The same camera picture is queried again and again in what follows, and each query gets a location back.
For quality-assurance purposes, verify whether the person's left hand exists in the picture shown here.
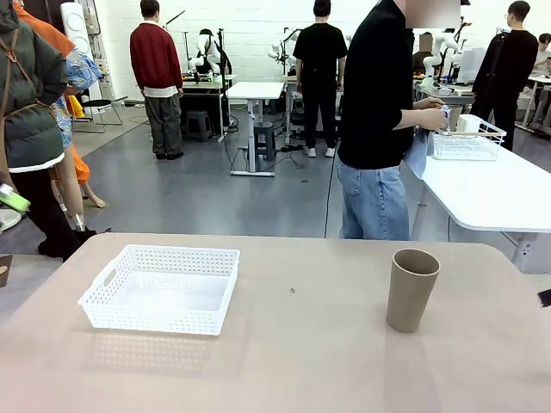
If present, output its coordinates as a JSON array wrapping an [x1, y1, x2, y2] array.
[[412, 97, 447, 111]]

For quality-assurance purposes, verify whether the white table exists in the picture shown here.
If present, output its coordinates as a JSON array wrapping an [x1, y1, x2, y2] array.
[[411, 141, 551, 274]]

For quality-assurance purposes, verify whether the person's right forearm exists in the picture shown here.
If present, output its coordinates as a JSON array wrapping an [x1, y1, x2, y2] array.
[[393, 109, 431, 131]]

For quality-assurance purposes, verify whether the white perforated plastic basket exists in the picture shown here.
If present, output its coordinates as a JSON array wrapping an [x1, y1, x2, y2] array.
[[77, 243, 241, 336]]

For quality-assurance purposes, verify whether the mannequin in orange outfit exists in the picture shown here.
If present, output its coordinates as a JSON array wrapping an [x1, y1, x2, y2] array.
[[12, 0, 107, 210]]

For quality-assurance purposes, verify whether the grey plastic stool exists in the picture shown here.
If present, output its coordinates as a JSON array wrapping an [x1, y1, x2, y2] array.
[[252, 122, 277, 163]]

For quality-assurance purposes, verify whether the white wire dish rack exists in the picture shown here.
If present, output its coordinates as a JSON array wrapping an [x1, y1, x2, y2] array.
[[432, 114, 507, 162]]

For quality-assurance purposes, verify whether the person's right hand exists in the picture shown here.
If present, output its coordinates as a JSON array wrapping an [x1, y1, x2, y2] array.
[[427, 108, 451, 131]]

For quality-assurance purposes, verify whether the person in black jacket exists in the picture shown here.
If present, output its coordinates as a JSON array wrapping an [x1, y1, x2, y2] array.
[[471, 0, 541, 151]]

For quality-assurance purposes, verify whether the dark plastic stool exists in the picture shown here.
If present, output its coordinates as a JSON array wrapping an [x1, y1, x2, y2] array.
[[184, 110, 214, 143]]

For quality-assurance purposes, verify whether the lime green object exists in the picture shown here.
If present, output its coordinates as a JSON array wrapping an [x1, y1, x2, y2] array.
[[0, 182, 33, 213]]

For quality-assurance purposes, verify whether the mannequin in green puffer jacket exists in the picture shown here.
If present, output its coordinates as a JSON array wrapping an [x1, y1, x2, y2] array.
[[0, 0, 96, 262]]

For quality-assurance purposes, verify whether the wooden top work desk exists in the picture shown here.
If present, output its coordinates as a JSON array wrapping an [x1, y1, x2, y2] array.
[[178, 75, 238, 143]]

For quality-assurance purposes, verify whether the white tower fan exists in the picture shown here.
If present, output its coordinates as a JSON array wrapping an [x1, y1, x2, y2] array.
[[59, 2, 105, 102]]

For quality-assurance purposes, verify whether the seated person in dark top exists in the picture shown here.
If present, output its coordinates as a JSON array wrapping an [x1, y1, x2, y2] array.
[[412, 32, 436, 79]]

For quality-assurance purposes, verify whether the white standing desk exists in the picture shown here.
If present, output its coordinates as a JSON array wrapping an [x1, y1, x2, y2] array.
[[226, 80, 286, 178]]

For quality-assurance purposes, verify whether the dark brown board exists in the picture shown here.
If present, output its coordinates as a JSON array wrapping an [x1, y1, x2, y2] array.
[[0, 255, 14, 289]]

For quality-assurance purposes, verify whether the person in black t-shirt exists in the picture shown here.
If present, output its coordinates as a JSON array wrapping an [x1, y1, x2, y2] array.
[[292, 0, 349, 158]]

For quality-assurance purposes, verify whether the black chair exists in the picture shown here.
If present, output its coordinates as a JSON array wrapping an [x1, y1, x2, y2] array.
[[71, 96, 130, 134]]

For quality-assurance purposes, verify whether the mannequin in blue patterned shirt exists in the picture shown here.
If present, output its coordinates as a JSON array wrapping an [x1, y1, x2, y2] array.
[[50, 46, 107, 231]]

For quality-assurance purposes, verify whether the person in white top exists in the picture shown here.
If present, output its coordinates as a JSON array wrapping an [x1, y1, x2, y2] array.
[[532, 33, 551, 87]]

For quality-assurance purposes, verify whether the black floor cable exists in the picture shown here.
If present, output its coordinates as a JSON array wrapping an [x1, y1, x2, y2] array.
[[324, 157, 342, 238]]

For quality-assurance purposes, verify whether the person in red sweater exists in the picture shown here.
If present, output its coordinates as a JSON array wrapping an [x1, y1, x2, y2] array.
[[129, 0, 186, 161]]

